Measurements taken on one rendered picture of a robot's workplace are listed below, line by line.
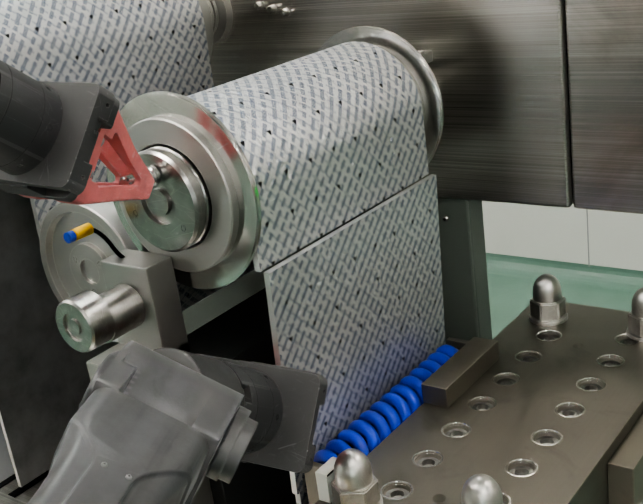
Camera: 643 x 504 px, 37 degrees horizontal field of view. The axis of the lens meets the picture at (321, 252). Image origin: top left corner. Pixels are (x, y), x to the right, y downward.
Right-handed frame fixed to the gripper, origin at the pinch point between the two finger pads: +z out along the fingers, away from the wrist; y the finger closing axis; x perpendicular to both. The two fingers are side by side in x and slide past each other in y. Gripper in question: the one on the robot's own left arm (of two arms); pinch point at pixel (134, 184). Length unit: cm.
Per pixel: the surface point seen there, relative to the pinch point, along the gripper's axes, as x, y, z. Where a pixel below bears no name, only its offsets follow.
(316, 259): -0.4, 6.7, 13.1
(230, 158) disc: 3.3, 5.4, 2.6
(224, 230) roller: -1.1, 4.5, 5.1
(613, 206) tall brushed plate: 13.4, 19.0, 36.5
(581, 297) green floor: 56, -76, 278
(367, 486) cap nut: -15.1, 14.3, 15.9
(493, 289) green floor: 53, -108, 276
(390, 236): 4.4, 6.6, 22.2
